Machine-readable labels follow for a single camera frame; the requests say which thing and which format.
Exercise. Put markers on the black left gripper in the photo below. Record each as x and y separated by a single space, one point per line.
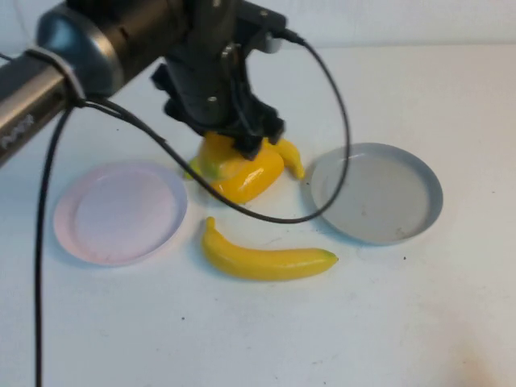
205 92

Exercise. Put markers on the yellow plastic banana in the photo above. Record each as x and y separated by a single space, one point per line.
262 264
292 157

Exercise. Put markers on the glossy yellow mango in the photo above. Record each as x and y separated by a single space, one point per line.
250 181

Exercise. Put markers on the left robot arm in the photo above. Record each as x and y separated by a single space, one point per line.
101 40

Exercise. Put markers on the grey-blue round plate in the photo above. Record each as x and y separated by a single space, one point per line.
383 201

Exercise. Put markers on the pink round plate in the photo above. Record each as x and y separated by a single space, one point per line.
121 213

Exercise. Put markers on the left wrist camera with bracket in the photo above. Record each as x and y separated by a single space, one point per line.
258 16

